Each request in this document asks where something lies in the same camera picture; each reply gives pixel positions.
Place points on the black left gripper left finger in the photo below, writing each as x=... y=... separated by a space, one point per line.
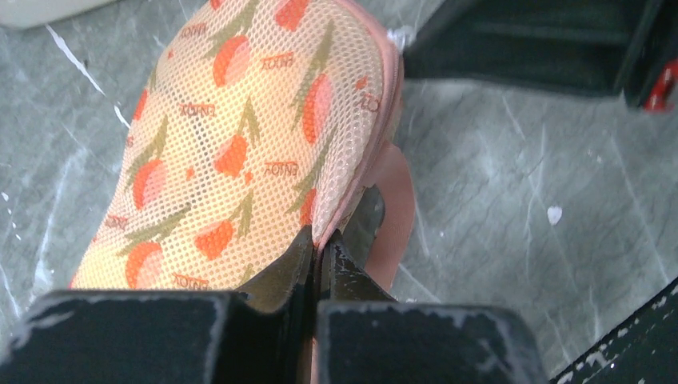
x=257 y=333

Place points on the tulip print mesh laundry bag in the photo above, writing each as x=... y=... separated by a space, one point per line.
x=260 y=119

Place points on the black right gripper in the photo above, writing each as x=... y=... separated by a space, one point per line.
x=597 y=49

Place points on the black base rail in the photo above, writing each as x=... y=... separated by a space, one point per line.
x=642 y=349

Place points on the cream plastic laundry basket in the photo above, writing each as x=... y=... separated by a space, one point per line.
x=25 y=14

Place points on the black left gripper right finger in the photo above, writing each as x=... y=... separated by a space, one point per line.
x=364 y=335

